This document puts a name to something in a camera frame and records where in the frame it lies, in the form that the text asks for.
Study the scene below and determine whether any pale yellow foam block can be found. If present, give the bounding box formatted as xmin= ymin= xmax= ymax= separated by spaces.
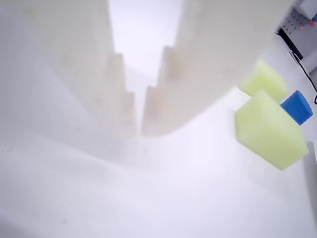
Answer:
xmin=234 ymin=89 xmax=309 ymax=171
xmin=238 ymin=59 xmax=290 ymax=101

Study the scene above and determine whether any blue cylinder block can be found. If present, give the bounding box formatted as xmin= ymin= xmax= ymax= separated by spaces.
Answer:
xmin=279 ymin=90 xmax=314 ymax=125

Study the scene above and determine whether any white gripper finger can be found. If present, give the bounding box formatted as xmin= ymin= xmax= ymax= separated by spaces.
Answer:
xmin=0 ymin=0 xmax=138 ymax=156
xmin=141 ymin=0 xmax=295 ymax=136

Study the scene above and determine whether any grey perforated panel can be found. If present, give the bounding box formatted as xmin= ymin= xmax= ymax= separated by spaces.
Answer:
xmin=278 ymin=7 xmax=317 ymax=72

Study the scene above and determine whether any black power cable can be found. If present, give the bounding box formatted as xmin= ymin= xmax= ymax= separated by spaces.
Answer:
xmin=288 ymin=49 xmax=317 ymax=105

